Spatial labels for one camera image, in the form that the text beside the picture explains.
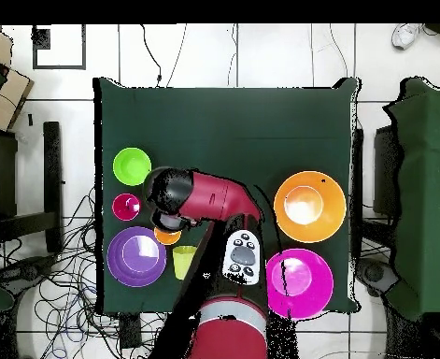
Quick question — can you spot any thin grey cable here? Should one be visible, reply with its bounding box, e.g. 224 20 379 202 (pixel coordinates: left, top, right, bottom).
165 23 188 88

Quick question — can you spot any large orange bowl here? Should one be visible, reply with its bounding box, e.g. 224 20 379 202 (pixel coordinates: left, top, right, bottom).
273 170 348 244

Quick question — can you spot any magenta cup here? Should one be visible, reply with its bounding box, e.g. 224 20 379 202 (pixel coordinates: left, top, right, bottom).
111 193 143 223

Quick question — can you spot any white shoe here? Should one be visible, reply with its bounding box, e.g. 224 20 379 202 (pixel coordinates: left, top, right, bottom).
390 22 425 50

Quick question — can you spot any black chair frame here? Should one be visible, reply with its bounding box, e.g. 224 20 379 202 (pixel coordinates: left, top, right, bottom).
0 121 64 255

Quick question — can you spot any dark green tablecloth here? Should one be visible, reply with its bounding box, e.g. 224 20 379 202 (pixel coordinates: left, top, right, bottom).
92 77 361 315

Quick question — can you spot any small green bowl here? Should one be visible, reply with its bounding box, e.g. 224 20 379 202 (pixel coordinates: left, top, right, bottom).
112 146 153 187

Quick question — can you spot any yellow cup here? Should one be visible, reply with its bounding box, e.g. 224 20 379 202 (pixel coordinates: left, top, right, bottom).
172 245 198 280

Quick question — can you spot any tangle of floor cables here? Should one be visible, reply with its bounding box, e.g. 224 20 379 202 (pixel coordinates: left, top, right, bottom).
0 184 168 359

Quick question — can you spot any black box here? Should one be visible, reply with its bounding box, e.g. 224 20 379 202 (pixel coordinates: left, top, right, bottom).
372 124 405 218

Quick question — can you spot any black power adapter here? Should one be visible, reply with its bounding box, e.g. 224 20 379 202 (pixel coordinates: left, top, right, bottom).
119 315 143 349

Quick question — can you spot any large pink bowl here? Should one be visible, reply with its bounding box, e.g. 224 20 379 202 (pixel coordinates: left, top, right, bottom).
265 248 335 321

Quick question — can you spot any purple bowl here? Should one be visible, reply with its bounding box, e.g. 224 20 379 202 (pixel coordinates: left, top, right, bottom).
106 225 168 288

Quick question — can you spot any orange cup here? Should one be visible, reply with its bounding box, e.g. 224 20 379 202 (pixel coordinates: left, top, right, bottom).
153 226 183 247

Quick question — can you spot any black cable with plug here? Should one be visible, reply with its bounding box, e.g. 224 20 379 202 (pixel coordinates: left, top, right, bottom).
139 23 163 88

